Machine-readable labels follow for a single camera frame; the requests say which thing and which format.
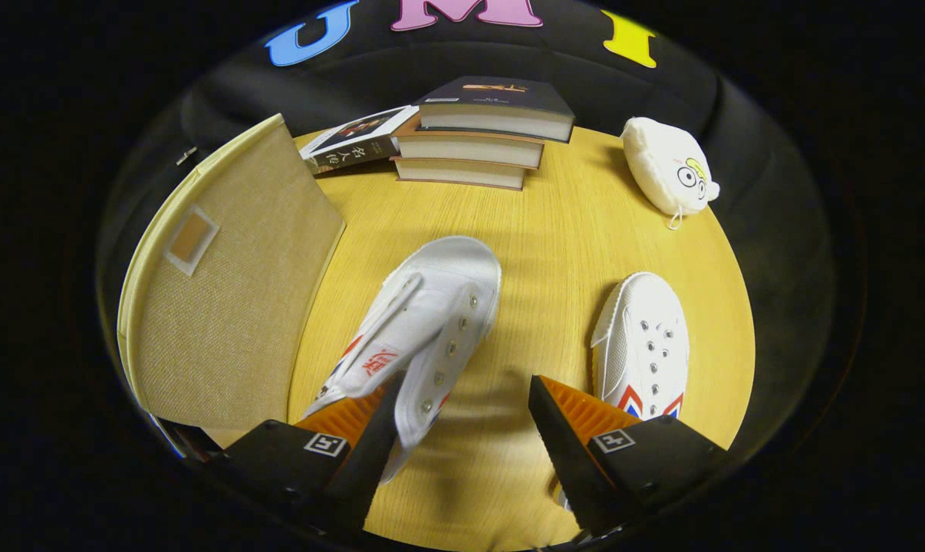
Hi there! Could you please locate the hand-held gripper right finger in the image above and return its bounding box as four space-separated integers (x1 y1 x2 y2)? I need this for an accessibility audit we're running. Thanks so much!
528 375 728 537

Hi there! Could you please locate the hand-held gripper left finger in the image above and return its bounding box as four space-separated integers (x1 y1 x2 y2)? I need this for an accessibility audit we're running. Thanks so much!
206 372 407 540

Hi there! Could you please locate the white canvas shoe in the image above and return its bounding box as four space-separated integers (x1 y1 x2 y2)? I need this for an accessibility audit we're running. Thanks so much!
589 271 691 422
303 235 503 485

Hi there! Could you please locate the beige fabric storage box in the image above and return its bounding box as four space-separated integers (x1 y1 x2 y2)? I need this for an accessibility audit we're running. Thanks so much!
116 113 347 449

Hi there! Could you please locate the thin brown book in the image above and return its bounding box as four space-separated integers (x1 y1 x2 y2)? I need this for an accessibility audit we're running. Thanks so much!
391 157 528 191

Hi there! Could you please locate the white plush pouch with face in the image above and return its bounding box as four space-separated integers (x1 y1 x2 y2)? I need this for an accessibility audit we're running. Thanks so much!
620 117 722 231

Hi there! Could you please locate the thick brown book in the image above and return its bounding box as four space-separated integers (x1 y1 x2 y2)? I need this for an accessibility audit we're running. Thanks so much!
390 123 546 169

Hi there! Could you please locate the white portrait cover book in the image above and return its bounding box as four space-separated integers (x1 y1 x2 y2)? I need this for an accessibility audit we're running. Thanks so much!
299 105 421 176

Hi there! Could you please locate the black hardcover book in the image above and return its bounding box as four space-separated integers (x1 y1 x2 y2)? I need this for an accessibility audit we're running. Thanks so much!
413 75 577 143

